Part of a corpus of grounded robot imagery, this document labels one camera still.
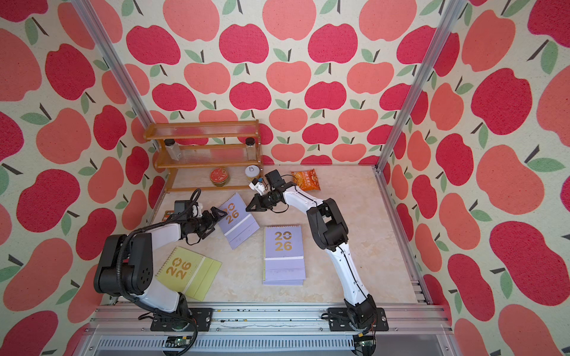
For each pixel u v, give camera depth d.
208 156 1.19
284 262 0.82
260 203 0.89
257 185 0.93
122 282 0.44
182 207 0.76
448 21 0.71
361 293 0.64
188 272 0.84
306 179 1.10
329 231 0.61
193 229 0.81
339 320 0.73
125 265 0.45
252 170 1.11
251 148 0.98
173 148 0.98
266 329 0.74
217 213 0.88
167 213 1.01
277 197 0.80
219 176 1.11
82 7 0.69
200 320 0.76
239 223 0.95
